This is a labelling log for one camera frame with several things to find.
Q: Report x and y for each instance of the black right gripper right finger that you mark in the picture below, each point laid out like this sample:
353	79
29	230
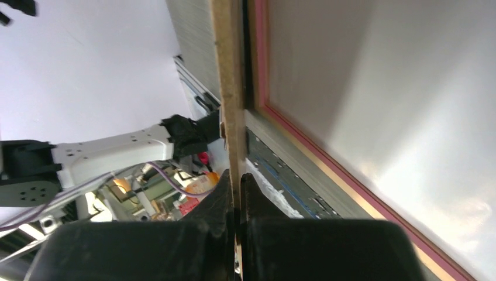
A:
277	247

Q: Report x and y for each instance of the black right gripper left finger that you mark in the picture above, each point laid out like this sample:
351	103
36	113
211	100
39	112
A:
199	246

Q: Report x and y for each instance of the brown backing board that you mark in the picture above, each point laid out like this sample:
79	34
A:
227	27

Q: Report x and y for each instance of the mountain landscape photo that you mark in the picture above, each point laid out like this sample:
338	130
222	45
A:
402	94

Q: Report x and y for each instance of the pink wooden picture frame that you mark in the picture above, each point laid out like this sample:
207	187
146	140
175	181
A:
305	55

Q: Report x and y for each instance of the aluminium left rail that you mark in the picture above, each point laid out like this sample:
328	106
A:
200	100

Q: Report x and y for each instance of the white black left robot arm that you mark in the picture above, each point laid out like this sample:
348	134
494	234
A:
34	172

